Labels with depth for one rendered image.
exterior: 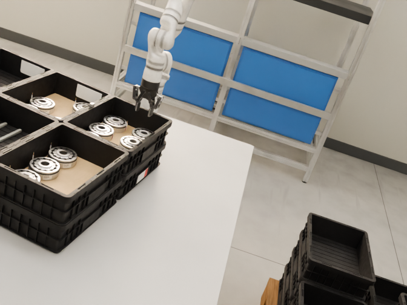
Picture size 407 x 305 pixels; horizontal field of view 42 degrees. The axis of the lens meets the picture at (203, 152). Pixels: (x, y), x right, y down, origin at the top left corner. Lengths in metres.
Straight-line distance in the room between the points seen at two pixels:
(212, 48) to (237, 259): 1.60
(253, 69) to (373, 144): 1.64
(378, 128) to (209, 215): 3.13
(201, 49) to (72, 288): 2.63
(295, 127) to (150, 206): 2.20
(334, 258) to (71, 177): 1.32
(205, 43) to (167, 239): 2.27
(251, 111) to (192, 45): 0.66
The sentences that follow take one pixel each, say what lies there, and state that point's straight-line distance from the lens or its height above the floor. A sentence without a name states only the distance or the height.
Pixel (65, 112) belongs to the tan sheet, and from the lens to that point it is 2.38.
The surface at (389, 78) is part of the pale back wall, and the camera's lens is 4.94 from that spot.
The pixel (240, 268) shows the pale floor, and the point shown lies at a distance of 3.13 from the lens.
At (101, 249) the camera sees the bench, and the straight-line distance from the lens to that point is 1.85.
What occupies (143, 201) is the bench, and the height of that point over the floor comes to 0.70.
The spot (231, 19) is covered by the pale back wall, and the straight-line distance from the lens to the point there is 4.81.
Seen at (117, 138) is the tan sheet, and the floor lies 0.83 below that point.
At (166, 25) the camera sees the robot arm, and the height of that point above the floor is 1.32.
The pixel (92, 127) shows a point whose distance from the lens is 2.23.
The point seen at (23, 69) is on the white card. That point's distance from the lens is 2.61.
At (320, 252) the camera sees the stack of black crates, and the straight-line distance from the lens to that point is 2.62.
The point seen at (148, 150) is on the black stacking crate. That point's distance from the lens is 2.16.
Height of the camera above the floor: 1.87
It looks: 26 degrees down
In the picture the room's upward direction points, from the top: 18 degrees clockwise
